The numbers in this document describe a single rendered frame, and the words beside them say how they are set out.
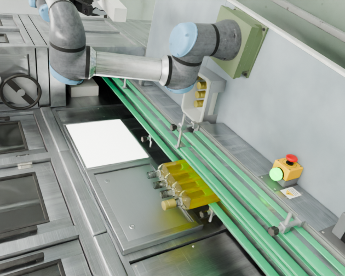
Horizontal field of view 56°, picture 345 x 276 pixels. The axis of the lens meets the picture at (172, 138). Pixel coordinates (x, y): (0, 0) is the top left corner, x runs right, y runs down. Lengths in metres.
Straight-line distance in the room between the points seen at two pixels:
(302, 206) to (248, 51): 0.57
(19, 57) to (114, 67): 0.87
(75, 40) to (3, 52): 0.85
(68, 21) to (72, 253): 0.78
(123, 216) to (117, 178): 0.23
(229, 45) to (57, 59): 0.59
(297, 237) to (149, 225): 0.54
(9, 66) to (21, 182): 0.70
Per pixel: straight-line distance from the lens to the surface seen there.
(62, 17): 1.13
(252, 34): 1.24
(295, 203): 1.13
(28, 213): 1.40
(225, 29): 1.24
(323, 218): 1.13
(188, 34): 1.15
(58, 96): 2.06
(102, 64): 1.18
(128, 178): 1.48
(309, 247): 1.04
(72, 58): 1.14
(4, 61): 1.96
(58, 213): 1.38
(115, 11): 1.58
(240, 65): 1.28
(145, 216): 1.32
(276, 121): 1.25
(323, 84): 1.12
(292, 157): 1.16
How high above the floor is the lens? 1.66
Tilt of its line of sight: 29 degrees down
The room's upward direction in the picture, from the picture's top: 99 degrees counter-clockwise
